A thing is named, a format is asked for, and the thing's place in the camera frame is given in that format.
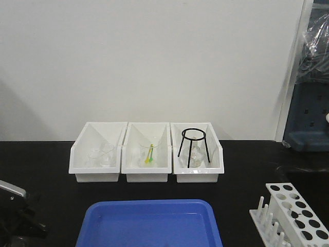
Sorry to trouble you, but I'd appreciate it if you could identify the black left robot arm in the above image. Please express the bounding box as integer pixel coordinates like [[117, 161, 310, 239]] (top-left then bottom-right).
[[1, 190, 49, 246]]

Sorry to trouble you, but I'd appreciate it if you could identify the grey pegboard drying rack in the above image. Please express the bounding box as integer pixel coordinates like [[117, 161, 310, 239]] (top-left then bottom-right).
[[282, 1, 328, 152]]

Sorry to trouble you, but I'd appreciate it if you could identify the white test tube rack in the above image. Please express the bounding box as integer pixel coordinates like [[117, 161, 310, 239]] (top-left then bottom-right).
[[249, 183, 328, 247]]

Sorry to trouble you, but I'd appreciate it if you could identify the black metal tripod stand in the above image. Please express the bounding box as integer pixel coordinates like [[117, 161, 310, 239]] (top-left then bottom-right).
[[177, 128, 211, 169]]

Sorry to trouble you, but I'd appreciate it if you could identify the beaker with green yellow sticks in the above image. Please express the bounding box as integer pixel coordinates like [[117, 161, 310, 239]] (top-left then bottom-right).
[[139, 140, 160, 168]]

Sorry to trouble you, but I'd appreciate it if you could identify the middle white storage bin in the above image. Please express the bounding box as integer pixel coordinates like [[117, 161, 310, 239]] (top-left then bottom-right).
[[121, 122, 172, 183]]

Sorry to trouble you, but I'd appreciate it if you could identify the white storage bin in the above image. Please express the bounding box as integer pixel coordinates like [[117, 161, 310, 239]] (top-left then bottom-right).
[[68, 122, 127, 183], [170, 122, 224, 183], [121, 122, 172, 183]]

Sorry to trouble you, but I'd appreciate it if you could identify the right white storage bin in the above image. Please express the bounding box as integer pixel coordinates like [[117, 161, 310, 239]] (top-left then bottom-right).
[[170, 122, 224, 183]]

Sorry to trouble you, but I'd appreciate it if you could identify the glass flask under tripod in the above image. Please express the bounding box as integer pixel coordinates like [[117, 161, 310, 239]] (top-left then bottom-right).
[[179, 140, 205, 168]]

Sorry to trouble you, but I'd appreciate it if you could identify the glassware in left bin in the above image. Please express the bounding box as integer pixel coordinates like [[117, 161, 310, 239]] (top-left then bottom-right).
[[86, 143, 115, 168]]

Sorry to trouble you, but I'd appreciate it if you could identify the left white storage bin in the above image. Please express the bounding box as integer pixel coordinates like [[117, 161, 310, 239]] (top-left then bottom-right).
[[68, 122, 127, 183]]

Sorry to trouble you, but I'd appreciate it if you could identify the blue plastic tray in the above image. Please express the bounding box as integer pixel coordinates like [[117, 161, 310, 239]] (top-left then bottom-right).
[[76, 199, 223, 246]]

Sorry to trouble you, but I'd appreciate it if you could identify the black sink basin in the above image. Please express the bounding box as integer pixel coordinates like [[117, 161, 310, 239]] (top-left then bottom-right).
[[276, 166, 328, 219]]

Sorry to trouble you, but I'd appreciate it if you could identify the clear plastic bag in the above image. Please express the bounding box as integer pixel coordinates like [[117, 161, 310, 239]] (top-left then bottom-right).
[[296, 4, 328, 84]]

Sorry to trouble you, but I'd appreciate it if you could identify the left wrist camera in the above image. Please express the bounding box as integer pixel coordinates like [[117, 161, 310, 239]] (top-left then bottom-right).
[[1, 180, 27, 207]]

